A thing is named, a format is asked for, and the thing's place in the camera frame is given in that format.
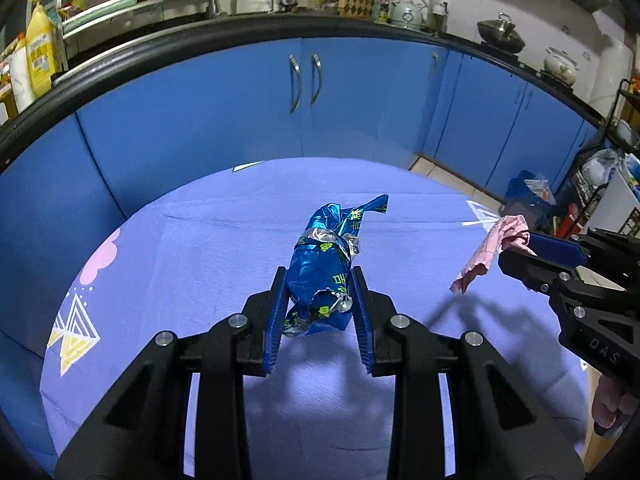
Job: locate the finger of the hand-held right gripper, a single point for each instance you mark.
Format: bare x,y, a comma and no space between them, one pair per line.
530,267
555,247

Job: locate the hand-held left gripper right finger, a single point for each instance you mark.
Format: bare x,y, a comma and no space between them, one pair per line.
361,320

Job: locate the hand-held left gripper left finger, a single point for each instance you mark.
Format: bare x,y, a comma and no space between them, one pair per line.
277,320

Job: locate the pink wrapper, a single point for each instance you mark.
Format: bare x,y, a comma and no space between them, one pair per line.
487,250

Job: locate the blue foil wrapper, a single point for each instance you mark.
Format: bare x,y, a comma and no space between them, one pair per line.
320,270

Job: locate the person's right hand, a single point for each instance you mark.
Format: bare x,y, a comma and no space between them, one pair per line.
607,400

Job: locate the blue bag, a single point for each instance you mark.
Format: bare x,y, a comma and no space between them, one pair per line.
527,192

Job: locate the white printed box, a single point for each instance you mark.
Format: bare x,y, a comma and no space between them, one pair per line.
617,205

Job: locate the blue printed tablecloth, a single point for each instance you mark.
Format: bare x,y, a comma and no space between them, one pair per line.
200,260

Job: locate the white ceramic pot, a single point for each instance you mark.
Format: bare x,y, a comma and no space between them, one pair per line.
561,65

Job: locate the wok with lid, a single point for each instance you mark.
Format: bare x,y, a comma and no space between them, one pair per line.
500,35

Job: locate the blue kitchen cabinet unit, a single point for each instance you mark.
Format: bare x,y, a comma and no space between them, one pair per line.
200,110

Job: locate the pale green kettle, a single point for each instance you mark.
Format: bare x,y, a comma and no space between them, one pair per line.
407,12

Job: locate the white paper roll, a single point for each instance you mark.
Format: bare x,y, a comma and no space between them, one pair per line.
21,80

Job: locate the green dish tray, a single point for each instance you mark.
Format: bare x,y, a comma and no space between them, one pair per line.
110,10

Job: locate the yellow detergent bottle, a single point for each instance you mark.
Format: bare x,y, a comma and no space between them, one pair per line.
41,55

